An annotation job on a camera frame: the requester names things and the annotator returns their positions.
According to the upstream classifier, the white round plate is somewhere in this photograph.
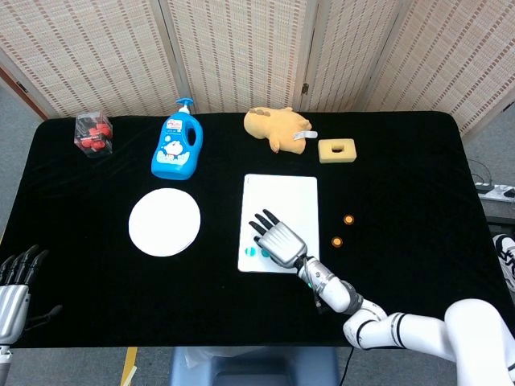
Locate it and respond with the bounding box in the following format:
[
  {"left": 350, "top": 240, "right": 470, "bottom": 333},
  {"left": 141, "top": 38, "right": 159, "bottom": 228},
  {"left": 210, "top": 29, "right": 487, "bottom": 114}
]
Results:
[{"left": 128, "top": 187, "right": 202, "bottom": 257}]

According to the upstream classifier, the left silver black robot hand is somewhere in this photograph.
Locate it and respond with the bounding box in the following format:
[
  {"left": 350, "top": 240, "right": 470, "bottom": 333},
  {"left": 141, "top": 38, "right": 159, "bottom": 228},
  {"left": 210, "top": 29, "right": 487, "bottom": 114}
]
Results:
[{"left": 0, "top": 244, "right": 64, "bottom": 345}]

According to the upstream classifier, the yellow plush toy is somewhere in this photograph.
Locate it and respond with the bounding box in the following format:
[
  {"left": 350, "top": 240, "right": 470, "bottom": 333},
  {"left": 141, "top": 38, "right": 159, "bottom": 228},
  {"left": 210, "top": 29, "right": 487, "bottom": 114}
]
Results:
[{"left": 243, "top": 106, "right": 318, "bottom": 155}]

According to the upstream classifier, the yellow sponge with hole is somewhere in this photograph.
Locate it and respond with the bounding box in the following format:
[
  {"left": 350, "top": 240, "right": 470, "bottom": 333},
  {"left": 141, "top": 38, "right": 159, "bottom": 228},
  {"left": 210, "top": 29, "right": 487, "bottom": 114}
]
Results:
[{"left": 317, "top": 138, "right": 357, "bottom": 165}]

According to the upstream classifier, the white power strip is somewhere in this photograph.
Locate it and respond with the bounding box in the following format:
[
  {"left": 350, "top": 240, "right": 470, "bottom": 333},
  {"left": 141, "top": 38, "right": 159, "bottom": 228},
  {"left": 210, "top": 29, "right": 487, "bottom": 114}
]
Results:
[{"left": 474, "top": 183, "right": 515, "bottom": 203}]

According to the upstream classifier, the black velvet tablecloth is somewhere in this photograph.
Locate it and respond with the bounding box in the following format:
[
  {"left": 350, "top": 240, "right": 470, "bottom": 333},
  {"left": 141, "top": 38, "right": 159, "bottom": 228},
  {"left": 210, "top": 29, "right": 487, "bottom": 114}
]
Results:
[{"left": 0, "top": 111, "right": 510, "bottom": 349}]

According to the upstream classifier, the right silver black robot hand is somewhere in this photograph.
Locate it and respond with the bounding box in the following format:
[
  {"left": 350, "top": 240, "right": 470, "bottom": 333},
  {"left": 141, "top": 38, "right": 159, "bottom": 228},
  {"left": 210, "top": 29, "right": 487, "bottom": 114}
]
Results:
[{"left": 248, "top": 208, "right": 309, "bottom": 268}]

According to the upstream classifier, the white black sneaker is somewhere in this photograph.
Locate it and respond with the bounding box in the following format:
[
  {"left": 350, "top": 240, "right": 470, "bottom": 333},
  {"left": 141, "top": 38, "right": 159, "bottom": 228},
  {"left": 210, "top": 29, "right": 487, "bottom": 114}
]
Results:
[{"left": 492, "top": 234, "right": 515, "bottom": 290}]

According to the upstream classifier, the white rectangular board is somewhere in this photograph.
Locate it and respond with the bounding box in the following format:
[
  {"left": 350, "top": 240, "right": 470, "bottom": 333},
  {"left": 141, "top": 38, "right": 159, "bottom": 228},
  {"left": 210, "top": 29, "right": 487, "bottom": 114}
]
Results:
[{"left": 237, "top": 173, "right": 321, "bottom": 276}]

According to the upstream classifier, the blue pump soap bottle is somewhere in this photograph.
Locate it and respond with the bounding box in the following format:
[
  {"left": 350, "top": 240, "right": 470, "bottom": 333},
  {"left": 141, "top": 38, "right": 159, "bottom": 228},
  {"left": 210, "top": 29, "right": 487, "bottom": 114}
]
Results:
[{"left": 150, "top": 97, "right": 204, "bottom": 181}]

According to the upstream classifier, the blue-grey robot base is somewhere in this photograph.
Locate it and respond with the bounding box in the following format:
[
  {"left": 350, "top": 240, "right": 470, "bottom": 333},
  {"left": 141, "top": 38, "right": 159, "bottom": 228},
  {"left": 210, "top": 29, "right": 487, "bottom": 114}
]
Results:
[{"left": 167, "top": 345, "right": 341, "bottom": 386}]

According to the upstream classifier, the clear box of red clips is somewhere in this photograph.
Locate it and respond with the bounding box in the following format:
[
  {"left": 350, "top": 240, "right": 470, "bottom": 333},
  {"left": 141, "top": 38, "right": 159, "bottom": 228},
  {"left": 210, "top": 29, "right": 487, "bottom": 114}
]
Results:
[{"left": 73, "top": 112, "right": 114, "bottom": 158}]

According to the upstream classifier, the bamboo folding screen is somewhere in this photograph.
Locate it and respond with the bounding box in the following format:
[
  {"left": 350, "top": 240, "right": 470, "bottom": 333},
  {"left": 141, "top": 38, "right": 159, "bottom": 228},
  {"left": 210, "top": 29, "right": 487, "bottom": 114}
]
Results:
[{"left": 0, "top": 0, "right": 515, "bottom": 138}]

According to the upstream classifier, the thin black floor cable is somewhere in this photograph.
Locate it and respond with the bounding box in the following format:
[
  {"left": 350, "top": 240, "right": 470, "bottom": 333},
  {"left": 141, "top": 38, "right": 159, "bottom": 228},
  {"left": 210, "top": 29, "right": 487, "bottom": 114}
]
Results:
[{"left": 468, "top": 158, "right": 495, "bottom": 187}]

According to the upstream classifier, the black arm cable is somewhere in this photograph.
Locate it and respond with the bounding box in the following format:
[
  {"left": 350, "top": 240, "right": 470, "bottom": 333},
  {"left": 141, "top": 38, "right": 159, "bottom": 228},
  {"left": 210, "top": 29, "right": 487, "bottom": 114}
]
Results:
[{"left": 304, "top": 259, "right": 356, "bottom": 386}]

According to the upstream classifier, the yellow wooden strip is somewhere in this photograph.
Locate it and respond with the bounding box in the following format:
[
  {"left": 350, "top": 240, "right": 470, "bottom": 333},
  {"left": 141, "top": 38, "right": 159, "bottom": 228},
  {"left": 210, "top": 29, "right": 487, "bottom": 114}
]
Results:
[{"left": 120, "top": 347, "right": 138, "bottom": 386}]

